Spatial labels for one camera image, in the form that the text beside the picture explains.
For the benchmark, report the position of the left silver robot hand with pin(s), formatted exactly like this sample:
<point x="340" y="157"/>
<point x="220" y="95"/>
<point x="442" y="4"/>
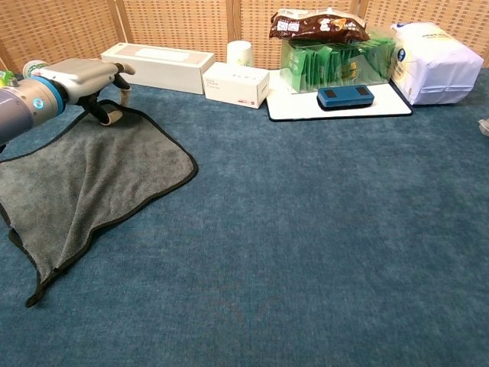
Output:
<point x="84" y="76"/>

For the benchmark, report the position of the grey and blue cloth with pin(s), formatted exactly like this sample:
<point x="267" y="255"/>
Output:
<point x="95" y="172"/>

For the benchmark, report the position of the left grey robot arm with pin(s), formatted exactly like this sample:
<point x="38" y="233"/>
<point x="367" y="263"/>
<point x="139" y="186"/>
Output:
<point x="23" y="107"/>

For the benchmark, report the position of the white and green can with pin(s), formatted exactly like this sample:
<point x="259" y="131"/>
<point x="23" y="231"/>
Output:
<point x="32" y="68"/>

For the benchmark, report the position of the long white power strip box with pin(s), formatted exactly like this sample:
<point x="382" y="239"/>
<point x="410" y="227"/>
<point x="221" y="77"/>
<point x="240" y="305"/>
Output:
<point x="160" y="70"/>

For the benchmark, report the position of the green tissue pack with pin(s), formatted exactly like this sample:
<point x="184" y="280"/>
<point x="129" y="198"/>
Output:
<point x="5" y="78"/>

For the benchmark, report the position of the wooden woven folding screen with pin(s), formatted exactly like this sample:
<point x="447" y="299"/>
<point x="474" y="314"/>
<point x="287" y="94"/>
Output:
<point x="172" y="23"/>

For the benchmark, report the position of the small white cardboard box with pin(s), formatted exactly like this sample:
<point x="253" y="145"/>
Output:
<point x="235" y="82"/>

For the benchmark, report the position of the white paper cup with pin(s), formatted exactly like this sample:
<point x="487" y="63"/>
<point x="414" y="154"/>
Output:
<point x="240" y="53"/>

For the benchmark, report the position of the white whiteboard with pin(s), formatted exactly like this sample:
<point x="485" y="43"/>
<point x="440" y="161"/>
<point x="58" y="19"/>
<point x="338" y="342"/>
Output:
<point x="298" y="107"/>

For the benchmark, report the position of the brown snack bag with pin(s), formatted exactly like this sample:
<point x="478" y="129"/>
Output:
<point x="317" y="25"/>

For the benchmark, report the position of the clear box of green sachets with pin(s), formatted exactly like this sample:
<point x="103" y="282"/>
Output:
<point x="332" y="65"/>

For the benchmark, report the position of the blue table cloth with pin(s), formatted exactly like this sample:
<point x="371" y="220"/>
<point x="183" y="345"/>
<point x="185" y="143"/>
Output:
<point x="286" y="229"/>

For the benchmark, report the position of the blue whiteboard eraser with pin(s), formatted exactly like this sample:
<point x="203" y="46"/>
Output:
<point x="345" y="97"/>

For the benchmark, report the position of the white paper sack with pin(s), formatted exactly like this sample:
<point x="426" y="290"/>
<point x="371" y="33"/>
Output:
<point x="435" y="65"/>

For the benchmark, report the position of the clear plastic bag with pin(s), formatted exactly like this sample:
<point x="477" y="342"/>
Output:
<point x="484" y="128"/>

